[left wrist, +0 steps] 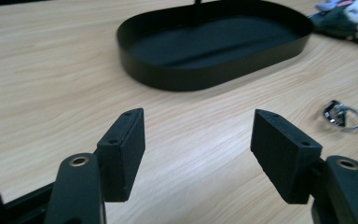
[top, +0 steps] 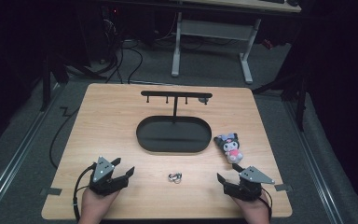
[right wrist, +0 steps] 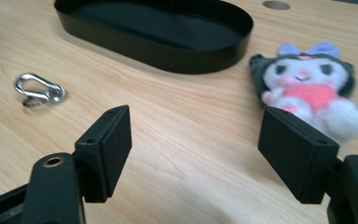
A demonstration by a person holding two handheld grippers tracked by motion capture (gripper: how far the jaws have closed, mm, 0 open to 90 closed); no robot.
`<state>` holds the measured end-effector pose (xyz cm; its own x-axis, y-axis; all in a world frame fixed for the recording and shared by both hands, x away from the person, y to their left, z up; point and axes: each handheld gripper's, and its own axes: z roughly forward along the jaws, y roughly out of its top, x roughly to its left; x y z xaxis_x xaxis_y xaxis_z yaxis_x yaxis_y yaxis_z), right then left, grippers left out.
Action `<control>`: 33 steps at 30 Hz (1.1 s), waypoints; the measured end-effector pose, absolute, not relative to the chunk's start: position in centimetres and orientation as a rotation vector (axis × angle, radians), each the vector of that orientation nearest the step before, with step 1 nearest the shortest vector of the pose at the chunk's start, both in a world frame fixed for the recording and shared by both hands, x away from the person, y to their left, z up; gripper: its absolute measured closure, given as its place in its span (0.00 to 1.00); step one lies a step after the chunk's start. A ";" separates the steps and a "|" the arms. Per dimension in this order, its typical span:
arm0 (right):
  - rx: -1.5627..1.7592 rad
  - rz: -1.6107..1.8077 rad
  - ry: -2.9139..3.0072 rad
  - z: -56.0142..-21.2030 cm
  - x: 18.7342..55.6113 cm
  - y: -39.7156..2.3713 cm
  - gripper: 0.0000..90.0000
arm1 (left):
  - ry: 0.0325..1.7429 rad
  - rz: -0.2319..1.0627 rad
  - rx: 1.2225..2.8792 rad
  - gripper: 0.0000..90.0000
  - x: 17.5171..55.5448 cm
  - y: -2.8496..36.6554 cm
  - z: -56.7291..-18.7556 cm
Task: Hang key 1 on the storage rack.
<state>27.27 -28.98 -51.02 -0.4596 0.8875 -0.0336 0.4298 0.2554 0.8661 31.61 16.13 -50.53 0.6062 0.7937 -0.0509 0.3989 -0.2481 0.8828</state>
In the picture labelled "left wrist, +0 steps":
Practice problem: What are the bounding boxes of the black oval tray stand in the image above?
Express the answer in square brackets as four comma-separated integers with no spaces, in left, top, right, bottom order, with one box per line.
[117,0,315,92]

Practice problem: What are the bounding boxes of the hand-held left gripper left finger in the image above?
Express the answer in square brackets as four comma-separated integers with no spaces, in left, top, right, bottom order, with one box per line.
[96,107,146,203]

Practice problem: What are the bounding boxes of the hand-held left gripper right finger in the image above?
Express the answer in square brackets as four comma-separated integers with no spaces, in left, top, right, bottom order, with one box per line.
[250,108,324,205]

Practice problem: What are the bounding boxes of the silver key ring with clasp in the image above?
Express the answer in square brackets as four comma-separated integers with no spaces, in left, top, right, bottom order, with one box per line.
[322,99,358,133]

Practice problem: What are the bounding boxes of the dark green plush toy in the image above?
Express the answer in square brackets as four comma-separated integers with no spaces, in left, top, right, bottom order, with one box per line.
[309,0,358,49]

